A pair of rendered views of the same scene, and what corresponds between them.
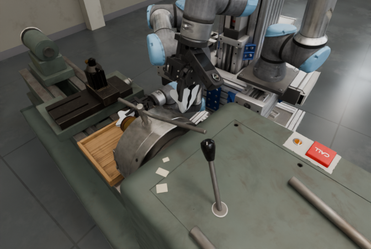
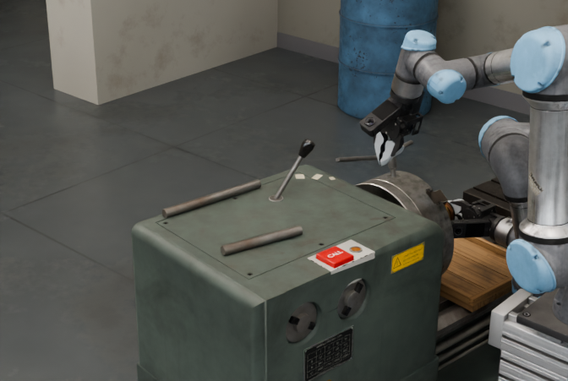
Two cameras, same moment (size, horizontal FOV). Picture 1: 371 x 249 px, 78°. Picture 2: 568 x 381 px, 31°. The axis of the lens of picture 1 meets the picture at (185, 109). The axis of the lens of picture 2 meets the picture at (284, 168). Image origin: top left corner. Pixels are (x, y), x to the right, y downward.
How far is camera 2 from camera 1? 241 cm
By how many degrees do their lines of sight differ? 77
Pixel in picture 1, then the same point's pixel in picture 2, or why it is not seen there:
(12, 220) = not seen: hidden behind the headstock
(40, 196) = not seen: hidden behind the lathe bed
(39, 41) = not seen: outside the picture
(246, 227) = (258, 207)
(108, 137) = (465, 248)
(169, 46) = (488, 133)
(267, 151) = (341, 229)
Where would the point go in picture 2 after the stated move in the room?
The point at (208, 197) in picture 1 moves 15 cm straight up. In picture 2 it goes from (287, 194) to (288, 138)
